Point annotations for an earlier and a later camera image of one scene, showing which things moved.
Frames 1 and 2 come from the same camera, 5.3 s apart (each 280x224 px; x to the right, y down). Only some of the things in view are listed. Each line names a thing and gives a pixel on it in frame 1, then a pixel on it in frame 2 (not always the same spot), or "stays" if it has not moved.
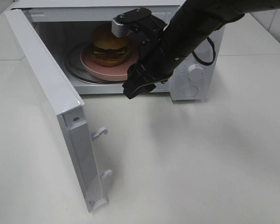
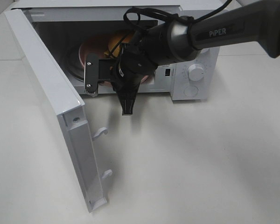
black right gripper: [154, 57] -> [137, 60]
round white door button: [191, 91] stays
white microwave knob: [195, 73] stays
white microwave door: [77, 140] stays
